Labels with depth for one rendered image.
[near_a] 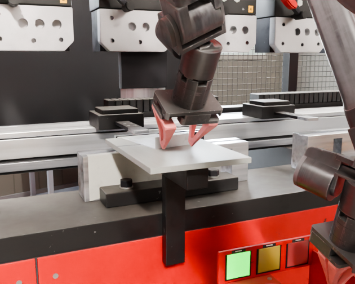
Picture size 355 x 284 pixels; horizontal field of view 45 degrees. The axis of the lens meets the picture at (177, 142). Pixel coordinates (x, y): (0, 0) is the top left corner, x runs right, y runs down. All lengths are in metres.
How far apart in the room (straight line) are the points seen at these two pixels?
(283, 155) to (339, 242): 0.77
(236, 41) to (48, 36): 0.40
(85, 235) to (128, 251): 0.09
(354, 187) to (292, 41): 0.50
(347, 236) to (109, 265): 0.42
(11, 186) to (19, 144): 2.49
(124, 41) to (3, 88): 0.59
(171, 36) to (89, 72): 0.82
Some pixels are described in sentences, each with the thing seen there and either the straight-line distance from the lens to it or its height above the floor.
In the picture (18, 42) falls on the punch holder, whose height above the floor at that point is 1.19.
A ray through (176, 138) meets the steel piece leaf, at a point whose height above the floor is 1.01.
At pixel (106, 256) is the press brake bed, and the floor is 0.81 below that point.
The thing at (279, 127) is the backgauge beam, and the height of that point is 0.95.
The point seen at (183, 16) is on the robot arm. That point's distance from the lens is 0.58.
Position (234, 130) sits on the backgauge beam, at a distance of 1.30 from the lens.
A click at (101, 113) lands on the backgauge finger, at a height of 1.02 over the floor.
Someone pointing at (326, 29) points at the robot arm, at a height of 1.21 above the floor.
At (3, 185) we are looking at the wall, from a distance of 3.57.
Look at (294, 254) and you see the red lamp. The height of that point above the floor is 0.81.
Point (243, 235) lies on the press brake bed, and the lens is 0.93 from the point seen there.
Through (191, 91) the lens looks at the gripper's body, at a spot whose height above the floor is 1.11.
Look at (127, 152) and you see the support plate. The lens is 0.76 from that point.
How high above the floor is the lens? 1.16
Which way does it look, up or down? 11 degrees down
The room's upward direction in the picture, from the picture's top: straight up
